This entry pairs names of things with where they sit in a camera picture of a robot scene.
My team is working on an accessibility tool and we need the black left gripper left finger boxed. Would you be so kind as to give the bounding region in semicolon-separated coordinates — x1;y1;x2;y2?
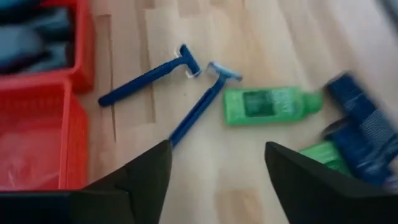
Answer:
0;139;173;224

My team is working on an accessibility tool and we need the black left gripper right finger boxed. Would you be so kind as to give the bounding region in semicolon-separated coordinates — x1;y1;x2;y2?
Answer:
264;141;398;224

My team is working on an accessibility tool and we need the grey travel deodorant stick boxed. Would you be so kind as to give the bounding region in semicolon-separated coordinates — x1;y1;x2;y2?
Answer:
0;29;45;65

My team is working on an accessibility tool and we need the green travel bottle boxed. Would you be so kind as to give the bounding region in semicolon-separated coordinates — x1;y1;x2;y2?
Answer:
223;85;324;127
298;139;354;179

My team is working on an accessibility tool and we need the blue disposable razor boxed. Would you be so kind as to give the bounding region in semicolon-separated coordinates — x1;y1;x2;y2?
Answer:
98;43;202;108
169;61;243;148

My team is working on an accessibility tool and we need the red plastic basket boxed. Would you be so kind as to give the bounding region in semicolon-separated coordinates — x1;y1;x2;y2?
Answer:
0;76;90;192
0;0;96;93

